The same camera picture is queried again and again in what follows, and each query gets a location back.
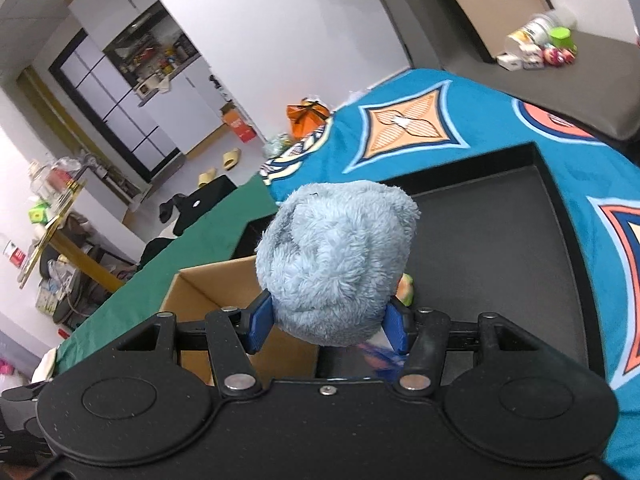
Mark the small pink figurines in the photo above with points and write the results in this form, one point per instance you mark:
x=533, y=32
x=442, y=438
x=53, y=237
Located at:
x=557, y=56

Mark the kitchen shelf with bottles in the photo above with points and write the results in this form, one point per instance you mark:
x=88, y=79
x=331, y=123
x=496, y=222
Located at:
x=150, y=45

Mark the black dice stool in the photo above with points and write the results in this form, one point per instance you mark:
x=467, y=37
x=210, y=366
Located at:
x=205, y=205

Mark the light blue plush toy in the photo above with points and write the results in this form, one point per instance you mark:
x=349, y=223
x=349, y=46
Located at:
x=335, y=260

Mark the green cup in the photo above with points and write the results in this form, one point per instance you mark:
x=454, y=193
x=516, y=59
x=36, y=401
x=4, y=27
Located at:
x=560, y=37

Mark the orange gift bag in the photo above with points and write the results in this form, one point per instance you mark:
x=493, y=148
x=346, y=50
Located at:
x=302, y=117

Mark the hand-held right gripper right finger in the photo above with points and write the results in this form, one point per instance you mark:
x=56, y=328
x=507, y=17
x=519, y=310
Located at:
x=395, y=325

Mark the orange carton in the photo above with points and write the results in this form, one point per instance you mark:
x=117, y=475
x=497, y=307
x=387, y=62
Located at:
x=240, y=127

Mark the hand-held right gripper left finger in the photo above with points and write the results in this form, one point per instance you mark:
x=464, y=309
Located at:
x=260, y=325

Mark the white plush toy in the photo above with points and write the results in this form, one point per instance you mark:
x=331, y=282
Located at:
x=45, y=366

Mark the black framed glass door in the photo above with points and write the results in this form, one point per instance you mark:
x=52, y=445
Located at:
x=115, y=105

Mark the green cloth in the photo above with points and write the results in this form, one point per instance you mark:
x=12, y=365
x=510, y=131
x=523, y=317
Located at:
x=150, y=285

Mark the small orange toy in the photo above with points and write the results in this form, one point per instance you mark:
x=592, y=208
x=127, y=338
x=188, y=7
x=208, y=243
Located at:
x=405, y=289

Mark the small white box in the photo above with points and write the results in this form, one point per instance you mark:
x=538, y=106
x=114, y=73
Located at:
x=510, y=61

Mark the grey bench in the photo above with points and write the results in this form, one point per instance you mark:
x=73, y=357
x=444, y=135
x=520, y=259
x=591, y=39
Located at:
x=600, y=90

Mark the white kitchen cabinet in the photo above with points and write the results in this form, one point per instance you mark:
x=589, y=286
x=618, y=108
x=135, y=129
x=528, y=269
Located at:
x=200, y=90

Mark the white plastic jar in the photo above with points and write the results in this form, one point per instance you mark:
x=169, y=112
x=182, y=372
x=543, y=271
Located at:
x=535, y=27

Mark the green cube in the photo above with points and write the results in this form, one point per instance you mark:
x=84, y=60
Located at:
x=37, y=213

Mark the black slipper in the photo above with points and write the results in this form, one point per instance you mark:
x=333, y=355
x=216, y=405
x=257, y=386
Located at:
x=170, y=207

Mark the dark grey panel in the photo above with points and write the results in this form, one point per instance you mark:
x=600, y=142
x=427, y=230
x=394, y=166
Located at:
x=410, y=10

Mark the yellow legged table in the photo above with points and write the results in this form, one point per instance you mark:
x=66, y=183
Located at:
x=75, y=255

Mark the clear glass jar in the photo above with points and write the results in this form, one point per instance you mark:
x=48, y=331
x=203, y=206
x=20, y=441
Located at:
x=55, y=175

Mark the blue printed blanket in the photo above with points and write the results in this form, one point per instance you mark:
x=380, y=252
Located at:
x=500, y=125

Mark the black shallow tray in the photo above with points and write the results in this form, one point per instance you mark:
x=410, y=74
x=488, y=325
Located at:
x=490, y=240

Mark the brown cardboard box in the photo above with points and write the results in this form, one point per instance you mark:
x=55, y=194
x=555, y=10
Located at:
x=210, y=280

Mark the clear bag with green contents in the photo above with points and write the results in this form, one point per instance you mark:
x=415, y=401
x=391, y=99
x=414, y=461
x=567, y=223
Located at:
x=277, y=145

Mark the black clothes pile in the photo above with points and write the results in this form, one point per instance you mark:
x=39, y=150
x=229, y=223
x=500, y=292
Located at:
x=155, y=250

